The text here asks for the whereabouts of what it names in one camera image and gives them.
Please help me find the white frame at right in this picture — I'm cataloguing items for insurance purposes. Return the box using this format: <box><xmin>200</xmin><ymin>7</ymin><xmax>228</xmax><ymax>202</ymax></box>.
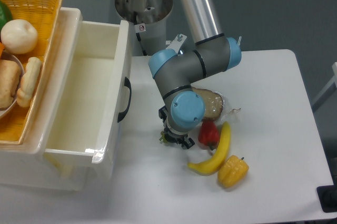
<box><xmin>311</xmin><ymin>62</ymin><xmax>336</xmax><ymax>113</ymax></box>

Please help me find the grey bowl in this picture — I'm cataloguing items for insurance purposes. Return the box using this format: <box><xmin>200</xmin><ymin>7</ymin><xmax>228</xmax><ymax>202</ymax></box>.
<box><xmin>0</xmin><ymin>51</ymin><xmax>24</xmax><ymax>119</ymax></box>

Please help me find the yellow bell pepper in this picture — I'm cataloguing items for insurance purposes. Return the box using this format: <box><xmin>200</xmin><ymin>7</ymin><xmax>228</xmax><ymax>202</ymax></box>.
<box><xmin>217</xmin><ymin>155</ymin><xmax>249</xmax><ymax>188</ymax></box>

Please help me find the tan bread loaf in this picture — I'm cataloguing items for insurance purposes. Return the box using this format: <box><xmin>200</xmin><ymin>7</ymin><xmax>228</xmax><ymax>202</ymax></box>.
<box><xmin>1</xmin><ymin>60</ymin><xmax>21</xmax><ymax>109</ymax></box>

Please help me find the white plastic drawer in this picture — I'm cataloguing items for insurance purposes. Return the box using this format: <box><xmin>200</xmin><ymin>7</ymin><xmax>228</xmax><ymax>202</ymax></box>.
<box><xmin>45</xmin><ymin>21</ymin><xmax>134</xmax><ymax>179</ymax></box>

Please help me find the black cable on pedestal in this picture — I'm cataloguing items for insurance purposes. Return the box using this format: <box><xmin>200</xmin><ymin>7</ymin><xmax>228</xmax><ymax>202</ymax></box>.
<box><xmin>134</xmin><ymin>13</ymin><xmax>148</xmax><ymax>56</ymax></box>

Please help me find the green vegetable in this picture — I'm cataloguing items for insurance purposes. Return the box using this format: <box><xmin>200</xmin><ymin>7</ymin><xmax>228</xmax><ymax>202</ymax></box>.
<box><xmin>0</xmin><ymin>1</ymin><xmax>13</xmax><ymax>31</ymax></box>

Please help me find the black drawer handle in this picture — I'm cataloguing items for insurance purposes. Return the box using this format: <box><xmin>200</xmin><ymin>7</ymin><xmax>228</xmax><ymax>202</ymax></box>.
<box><xmin>117</xmin><ymin>76</ymin><xmax>132</xmax><ymax>123</ymax></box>

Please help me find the white drawer cabinet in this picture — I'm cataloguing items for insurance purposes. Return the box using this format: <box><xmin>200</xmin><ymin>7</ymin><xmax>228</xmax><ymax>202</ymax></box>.
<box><xmin>0</xmin><ymin>7</ymin><xmax>116</xmax><ymax>192</ymax></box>

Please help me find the white round bun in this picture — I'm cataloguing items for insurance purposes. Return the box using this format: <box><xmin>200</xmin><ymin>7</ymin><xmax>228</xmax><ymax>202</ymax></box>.
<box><xmin>1</xmin><ymin>19</ymin><xmax>38</xmax><ymax>54</ymax></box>

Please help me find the black device at edge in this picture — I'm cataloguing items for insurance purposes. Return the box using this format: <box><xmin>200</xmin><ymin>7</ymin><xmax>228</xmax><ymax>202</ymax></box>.
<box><xmin>316</xmin><ymin>185</ymin><xmax>336</xmax><ymax>213</ymax></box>

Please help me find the yellow woven basket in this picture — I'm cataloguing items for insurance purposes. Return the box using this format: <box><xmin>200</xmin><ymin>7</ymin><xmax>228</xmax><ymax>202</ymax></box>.
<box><xmin>0</xmin><ymin>0</ymin><xmax>65</xmax><ymax>145</ymax></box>

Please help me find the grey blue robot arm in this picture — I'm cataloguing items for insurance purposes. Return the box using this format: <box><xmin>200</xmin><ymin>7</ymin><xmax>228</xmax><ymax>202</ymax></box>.
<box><xmin>115</xmin><ymin>0</ymin><xmax>242</xmax><ymax>149</ymax></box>

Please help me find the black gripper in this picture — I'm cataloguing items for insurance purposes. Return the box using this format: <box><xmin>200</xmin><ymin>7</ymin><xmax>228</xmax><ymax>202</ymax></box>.
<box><xmin>158</xmin><ymin>106</ymin><xmax>195</xmax><ymax>149</ymax></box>

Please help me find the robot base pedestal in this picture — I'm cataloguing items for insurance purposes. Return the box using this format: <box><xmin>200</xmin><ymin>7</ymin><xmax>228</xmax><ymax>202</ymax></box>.
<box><xmin>115</xmin><ymin>0</ymin><xmax>173</xmax><ymax>55</ymax></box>

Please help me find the yellow banana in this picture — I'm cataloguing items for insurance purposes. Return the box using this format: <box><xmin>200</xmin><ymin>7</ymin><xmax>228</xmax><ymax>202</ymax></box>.
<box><xmin>187</xmin><ymin>121</ymin><xmax>232</xmax><ymax>175</ymax></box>

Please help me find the wrapped bread slice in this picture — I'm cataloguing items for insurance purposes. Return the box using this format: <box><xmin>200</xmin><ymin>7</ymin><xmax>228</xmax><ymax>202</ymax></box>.
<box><xmin>192</xmin><ymin>87</ymin><xmax>241</xmax><ymax>122</ymax></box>

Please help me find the white mounting bracket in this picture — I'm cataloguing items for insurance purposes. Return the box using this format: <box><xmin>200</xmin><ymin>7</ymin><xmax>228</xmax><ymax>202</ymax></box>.
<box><xmin>166</xmin><ymin>33</ymin><xmax>187</xmax><ymax>54</ymax></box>

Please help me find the red bell pepper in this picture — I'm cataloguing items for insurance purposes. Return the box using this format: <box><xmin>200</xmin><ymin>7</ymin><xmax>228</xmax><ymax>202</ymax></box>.
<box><xmin>198</xmin><ymin>120</ymin><xmax>220</xmax><ymax>150</ymax></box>

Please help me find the orange item in basket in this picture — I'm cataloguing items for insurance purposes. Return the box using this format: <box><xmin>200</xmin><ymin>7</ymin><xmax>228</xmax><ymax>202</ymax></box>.
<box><xmin>0</xmin><ymin>43</ymin><xmax>5</xmax><ymax>56</ymax></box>

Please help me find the beige bone-shaped bread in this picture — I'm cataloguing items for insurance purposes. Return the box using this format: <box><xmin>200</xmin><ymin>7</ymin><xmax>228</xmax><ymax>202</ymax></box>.
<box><xmin>17</xmin><ymin>57</ymin><xmax>42</xmax><ymax>108</ymax></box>

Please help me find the dark purple mangosteen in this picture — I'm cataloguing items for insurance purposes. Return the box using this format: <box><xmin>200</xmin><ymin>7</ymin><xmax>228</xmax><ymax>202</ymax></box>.
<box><xmin>159</xmin><ymin>131</ymin><xmax>169</xmax><ymax>144</ymax></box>

